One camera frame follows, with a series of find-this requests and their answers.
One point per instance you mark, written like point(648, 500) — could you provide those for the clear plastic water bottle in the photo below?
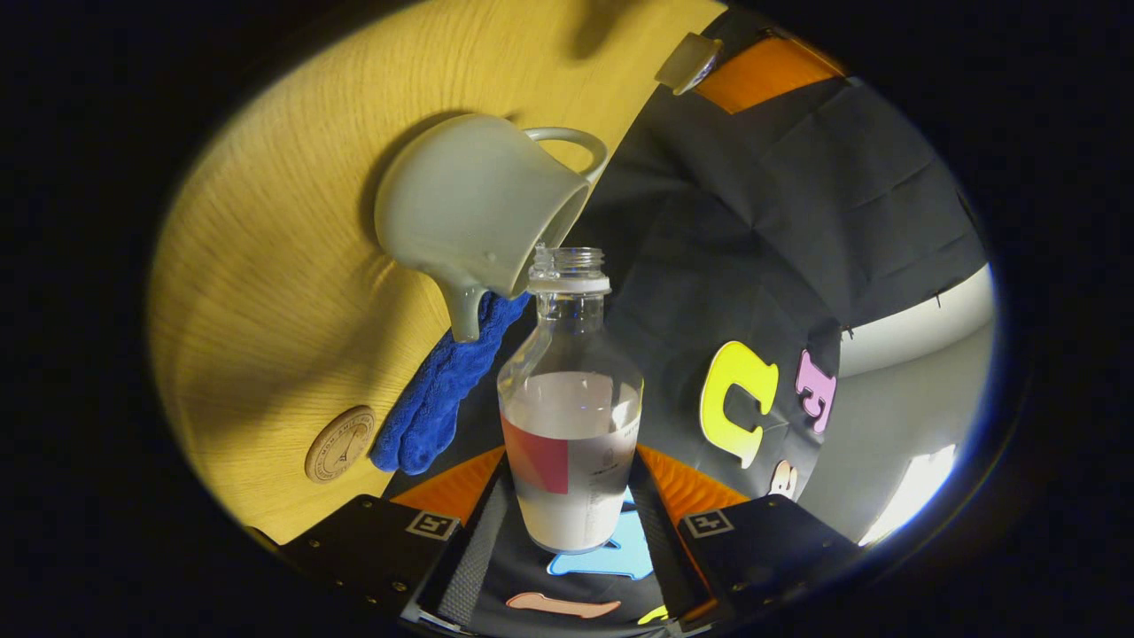
point(567, 496)

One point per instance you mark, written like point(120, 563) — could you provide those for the black backdrop cloth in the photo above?
point(753, 221)

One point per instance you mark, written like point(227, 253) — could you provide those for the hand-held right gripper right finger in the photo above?
point(664, 549)

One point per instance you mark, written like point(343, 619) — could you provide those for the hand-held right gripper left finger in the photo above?
point(469, 567)

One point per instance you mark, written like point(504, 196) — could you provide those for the blue folded towel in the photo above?
point(434, 399)

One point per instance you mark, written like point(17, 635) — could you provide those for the white ceramic teacup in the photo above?
point(461, 204)

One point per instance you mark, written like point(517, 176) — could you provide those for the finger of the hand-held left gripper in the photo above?
point(762, 75)

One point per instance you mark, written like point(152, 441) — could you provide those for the round wooden coaster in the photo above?
point(339, 445)

